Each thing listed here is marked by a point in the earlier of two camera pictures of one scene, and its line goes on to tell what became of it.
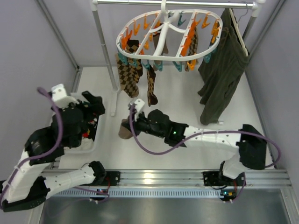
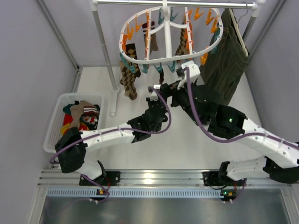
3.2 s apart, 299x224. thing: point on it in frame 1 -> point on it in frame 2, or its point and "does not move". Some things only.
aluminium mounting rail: [159, 178] does not move
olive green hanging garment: [218, 77] does not move
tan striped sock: [156, 38] -> [153, 43]
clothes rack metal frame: [257, 5] does not move
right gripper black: [137, 124] -> [165, 88]
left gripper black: [92, 108] -> [152, 102]
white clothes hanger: [237, 25] does not move
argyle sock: [193, 47] -> [182, 48]
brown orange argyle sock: [152, 98] -> [161, 77]
